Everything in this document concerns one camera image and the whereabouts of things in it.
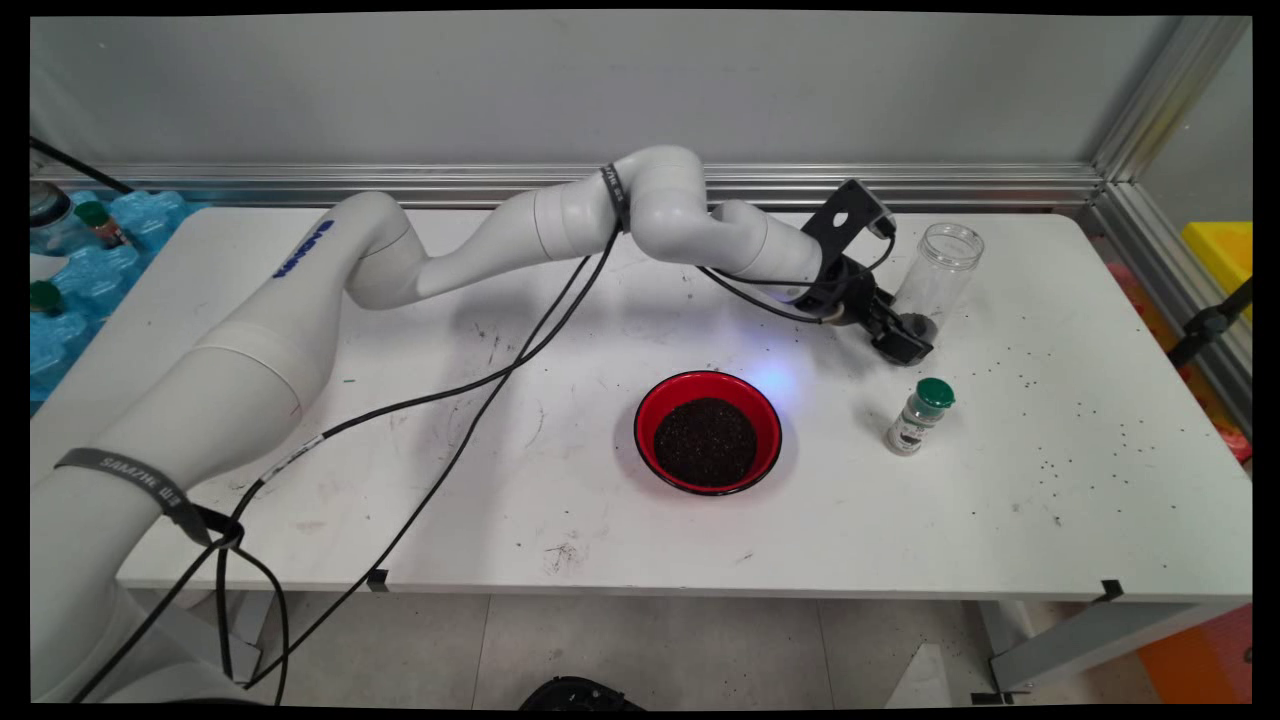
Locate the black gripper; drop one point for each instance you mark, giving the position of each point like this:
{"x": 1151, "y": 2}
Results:
{"x": 845, "y": 290}

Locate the clear plastic jar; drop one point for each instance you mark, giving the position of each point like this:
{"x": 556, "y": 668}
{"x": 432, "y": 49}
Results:
{"x": 940, "y": 275}

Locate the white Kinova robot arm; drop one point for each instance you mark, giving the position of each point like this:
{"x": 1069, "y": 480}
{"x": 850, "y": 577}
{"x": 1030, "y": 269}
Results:
{"x": 250, "y": 350}

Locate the spice shaker with green lid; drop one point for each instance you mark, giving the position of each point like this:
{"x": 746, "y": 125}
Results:
{"x": 915, "y": 425}

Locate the red bowl with black rim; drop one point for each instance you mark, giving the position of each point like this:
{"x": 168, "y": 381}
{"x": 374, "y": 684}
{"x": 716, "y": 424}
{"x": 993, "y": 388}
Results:
{"x": 665, "y": 410}

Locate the black tripod pole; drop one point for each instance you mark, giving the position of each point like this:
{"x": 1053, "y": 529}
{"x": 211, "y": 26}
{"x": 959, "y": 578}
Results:
{"x": 1205, "y": 325}

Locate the yellow plastic block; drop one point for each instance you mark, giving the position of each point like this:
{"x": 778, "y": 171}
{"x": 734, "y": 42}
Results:
{"x": 1220, "y": 255}

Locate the black tape marker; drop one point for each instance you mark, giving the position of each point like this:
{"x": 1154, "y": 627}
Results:
{"x": 377, "y": 580}
{"x": 1110, "y": 590}

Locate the pink red object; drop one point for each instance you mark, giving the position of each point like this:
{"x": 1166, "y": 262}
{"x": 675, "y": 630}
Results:
{"x": 1232, "y": 442}

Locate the grey metal table leg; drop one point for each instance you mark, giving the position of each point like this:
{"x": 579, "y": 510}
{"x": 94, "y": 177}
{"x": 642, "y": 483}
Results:
{"x": 1090, "y": 640}

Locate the orange object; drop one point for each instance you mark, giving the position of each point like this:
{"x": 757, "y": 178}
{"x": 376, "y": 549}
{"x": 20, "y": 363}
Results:
{"x": 1200, "y": 660}

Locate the black round floor object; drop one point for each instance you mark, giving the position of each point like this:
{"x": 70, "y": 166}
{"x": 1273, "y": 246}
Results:
{"x": 580, "y": 695}

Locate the white table leg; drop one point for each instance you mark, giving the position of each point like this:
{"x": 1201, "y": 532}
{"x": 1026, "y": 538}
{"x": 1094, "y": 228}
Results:
{"x": 262, "y": 610}

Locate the blue bottled water pack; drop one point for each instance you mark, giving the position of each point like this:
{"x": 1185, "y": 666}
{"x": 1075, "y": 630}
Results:
{"x": 100, "y": 280}

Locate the small bottle with green cap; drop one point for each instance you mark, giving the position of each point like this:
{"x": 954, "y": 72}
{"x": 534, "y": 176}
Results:
{"x": 100, "y": 225}

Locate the green bottle cap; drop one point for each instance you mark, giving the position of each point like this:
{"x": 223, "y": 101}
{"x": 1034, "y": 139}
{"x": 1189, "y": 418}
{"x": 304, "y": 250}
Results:
{"x": 45, "y": 297}

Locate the clear jar with dark lid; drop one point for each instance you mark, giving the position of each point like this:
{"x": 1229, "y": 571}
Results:
{"x": 50, "y": 225}

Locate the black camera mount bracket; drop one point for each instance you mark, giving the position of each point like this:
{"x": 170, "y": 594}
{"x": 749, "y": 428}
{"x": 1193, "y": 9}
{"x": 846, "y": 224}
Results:
{"x": 825, "y": 240}

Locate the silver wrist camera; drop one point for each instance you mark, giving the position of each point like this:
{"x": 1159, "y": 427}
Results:
{"x": 880, "y": 215}

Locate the long aluminium frame rail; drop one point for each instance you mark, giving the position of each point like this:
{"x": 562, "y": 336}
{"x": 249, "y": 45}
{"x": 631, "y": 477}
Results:
{"x": 900, "y": 185}

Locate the short aluminium frame rail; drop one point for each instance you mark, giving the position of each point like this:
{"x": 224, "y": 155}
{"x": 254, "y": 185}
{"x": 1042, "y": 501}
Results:
{"x": 1140, "y": 240}

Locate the aluminium frame post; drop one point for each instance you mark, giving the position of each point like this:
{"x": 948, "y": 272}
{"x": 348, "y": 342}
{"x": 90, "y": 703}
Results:
{"x": 1165, "y": 95}

